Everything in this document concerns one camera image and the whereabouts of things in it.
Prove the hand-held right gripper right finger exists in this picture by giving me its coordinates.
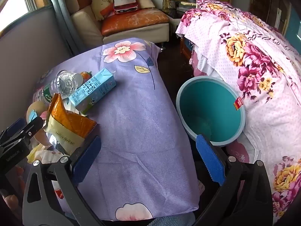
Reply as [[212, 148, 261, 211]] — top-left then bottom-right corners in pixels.
[[195, 134, 273, 226]]

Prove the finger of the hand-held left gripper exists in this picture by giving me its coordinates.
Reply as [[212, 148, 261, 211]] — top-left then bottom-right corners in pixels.
[[14, 116, 45, 144], [0, 118, 27, 143]]

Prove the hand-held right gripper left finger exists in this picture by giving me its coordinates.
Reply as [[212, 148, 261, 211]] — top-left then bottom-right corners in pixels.
[[22, 135, 102, 226]]

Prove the yellow patterned napkin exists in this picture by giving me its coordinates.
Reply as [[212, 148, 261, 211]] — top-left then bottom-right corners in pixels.
[[27, 143, 65, 163]]

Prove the orange snack bag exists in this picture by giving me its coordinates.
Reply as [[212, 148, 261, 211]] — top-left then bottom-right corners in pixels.
[[43, 94, 97, 156]]

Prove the teal trash bin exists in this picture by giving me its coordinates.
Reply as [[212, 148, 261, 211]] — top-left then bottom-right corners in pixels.
[[176, 76, 246, 148]]

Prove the person's left hand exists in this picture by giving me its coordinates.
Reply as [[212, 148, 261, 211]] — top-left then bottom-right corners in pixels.
[[3, 193, 19, 211]]

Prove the tan round object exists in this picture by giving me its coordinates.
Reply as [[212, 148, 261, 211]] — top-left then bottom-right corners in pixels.
[[26, 101, 49, 123]]

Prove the purple floral tablecloth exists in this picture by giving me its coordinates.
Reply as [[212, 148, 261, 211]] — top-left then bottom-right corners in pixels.
[[30, 38, 201, 222]]

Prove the blue milk carton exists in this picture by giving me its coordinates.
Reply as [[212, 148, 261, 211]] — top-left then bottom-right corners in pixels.
[[69, 67, 117, 114]]

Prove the blue cloth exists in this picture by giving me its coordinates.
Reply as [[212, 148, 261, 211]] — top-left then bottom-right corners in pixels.
[[150, 217, 196, 226]]

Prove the white bed sheet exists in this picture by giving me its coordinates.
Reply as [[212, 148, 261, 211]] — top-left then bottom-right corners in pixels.
[[194, 48, 213, 72]]

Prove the pink floral bed blanket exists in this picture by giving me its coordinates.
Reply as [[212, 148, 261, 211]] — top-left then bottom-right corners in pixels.
[[175, 0, 301, 224]]

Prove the cream sofa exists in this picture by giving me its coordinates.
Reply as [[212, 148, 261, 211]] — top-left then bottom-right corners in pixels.
[[65, 0, 170, 47]]

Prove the grey-blue curtain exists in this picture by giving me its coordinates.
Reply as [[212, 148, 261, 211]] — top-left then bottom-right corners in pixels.
[[42, 0, 82, 55]]

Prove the yellow cartoon pillow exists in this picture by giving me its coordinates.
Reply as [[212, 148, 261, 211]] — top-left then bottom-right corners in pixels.
[[91, 0, 114, 21]]

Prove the orange seat cushion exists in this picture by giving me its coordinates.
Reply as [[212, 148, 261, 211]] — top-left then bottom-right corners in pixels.
[[101, 8, 170, 37]]

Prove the glass side table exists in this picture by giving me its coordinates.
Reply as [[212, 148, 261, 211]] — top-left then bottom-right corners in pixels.
[[169, 0, 197, 20]]

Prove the teal cabinet door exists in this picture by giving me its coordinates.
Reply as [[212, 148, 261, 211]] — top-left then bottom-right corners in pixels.
[[285, 5, 301, 50]]

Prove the dark wooden cabinet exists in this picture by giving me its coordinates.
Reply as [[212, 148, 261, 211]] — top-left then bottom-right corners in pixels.
[[249, 0, 301, 36]]

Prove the beige pillow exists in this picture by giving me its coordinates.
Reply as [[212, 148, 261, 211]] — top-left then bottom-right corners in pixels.
[[138, 0, 156, 10]]

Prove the wooden bed frame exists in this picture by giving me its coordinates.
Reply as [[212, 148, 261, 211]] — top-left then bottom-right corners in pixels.
[[180, 35, 195, 60]]

